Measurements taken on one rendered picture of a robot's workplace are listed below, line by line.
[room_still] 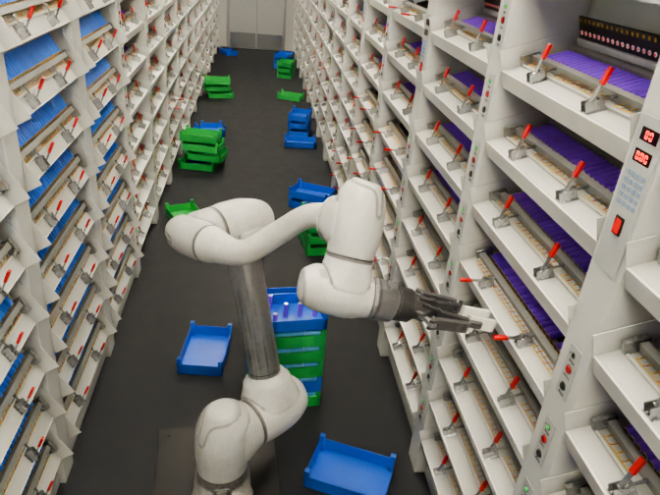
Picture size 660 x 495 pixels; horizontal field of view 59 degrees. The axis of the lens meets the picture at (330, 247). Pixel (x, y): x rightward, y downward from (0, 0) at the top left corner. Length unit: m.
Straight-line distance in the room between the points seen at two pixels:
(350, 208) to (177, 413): 1.59
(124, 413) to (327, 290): 1.57
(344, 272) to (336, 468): 1.30
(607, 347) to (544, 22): 0.86
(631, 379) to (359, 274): 0.52
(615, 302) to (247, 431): 1.08
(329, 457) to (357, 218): 1.39
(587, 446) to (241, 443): 0.94
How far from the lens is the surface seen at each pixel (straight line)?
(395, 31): 3.00
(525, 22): 1.65
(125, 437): 2.50
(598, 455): 1.29
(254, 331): 1.77
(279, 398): 1.84
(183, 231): 1.57
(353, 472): 2.35
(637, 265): 1.12
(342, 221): 1.17
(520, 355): 1.48
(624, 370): 1.18
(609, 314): 1.16
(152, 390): 2.68
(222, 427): 1.73
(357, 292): 1.18
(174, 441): 2.08
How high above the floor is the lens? 1.76
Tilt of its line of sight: 28 degrees down
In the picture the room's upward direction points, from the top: 5 degrees clockwise
